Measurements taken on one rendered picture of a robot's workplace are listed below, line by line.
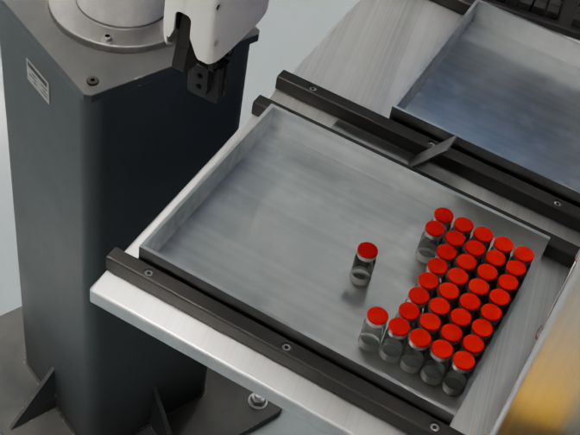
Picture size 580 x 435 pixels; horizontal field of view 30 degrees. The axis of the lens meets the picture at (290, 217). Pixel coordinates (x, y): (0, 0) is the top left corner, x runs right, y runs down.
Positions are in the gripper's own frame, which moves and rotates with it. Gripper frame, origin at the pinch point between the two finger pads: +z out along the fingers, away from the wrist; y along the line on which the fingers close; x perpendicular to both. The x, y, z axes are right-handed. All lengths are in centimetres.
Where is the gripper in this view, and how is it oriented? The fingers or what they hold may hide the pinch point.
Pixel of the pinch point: (208, 75)
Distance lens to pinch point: 95.9
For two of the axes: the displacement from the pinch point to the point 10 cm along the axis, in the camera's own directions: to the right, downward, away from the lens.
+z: -1.3, 6.7, 7.3
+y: 4.8, -6.0, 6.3
